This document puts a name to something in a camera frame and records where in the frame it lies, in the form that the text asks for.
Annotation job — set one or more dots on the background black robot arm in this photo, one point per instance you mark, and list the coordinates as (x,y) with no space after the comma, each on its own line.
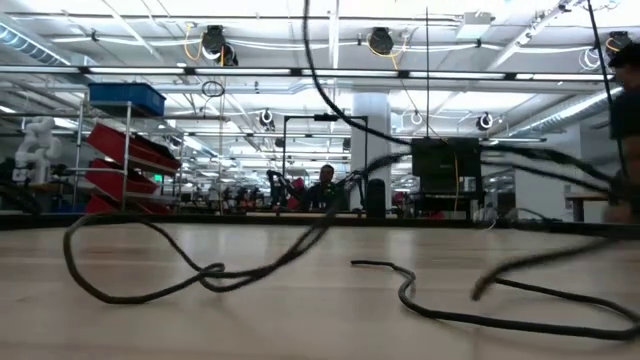
(376,197)
(277,187)

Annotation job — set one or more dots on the person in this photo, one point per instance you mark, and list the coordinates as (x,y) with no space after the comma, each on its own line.
(325,192)
(627,115)

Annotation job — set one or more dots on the white building column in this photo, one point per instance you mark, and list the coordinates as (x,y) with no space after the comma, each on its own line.
(370,107)

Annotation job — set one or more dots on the ceiling light strip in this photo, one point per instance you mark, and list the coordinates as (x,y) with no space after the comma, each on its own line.
(350,73)

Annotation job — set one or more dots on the black monitor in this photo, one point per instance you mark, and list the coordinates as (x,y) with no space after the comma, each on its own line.
(445,170)

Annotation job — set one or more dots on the red storage bin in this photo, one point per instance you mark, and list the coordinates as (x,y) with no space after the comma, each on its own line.
(107,206)
(125,145)
(120,182)

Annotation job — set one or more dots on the blue storage bin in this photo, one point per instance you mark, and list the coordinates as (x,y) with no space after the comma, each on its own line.
(127,95)

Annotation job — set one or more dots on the wooden work table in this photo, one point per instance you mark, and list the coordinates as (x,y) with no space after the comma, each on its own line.
(587,196)

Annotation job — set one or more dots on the white robot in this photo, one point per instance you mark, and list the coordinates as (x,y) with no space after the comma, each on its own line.
(37,145)

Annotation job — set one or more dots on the black gantry frame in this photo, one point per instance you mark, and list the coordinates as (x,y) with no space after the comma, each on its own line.
(300,116)

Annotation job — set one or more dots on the black aluminium table frame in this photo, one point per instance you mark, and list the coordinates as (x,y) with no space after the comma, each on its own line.
(150,218)

